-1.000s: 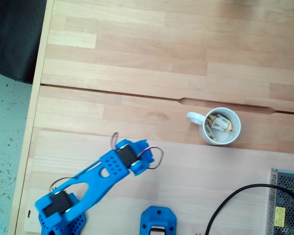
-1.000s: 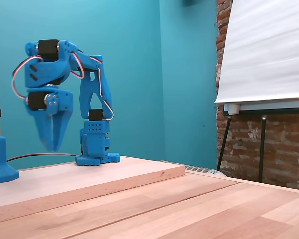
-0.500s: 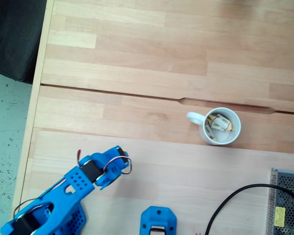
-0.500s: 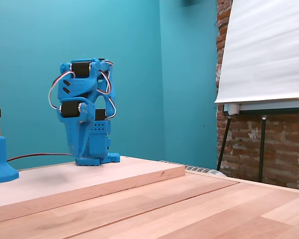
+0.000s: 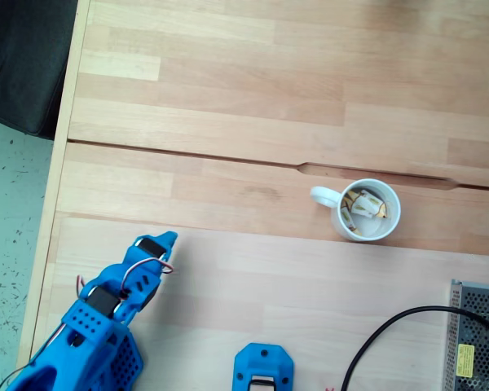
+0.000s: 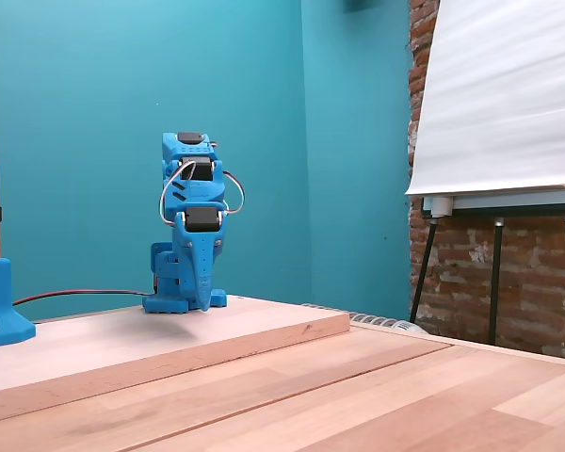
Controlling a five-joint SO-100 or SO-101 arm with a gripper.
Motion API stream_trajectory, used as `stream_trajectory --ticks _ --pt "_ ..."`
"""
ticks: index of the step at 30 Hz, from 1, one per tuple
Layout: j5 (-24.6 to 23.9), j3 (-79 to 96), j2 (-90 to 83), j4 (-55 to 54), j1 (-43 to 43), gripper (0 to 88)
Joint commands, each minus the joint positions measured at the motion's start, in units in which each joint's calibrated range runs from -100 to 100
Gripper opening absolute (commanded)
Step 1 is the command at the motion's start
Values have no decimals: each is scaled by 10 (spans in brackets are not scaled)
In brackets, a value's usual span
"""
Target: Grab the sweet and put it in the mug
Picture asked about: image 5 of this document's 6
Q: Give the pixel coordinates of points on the white ceramic mug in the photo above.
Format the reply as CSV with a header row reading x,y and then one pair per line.
x,y
385,228

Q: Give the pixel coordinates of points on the pale wooden base board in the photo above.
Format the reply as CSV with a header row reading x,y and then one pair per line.
x,y
309,293

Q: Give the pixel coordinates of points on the black fabric cushion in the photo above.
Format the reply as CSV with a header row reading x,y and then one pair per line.
x,y
20,61

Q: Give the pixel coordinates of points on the yellow warning label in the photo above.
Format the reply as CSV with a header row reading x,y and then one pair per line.
x,y
465,360

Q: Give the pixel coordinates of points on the perforated metal power supply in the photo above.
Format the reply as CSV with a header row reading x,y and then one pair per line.
x,y
485,297

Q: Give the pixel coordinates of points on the blue printed post bracket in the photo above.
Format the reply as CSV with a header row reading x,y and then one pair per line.
x,y
265,358

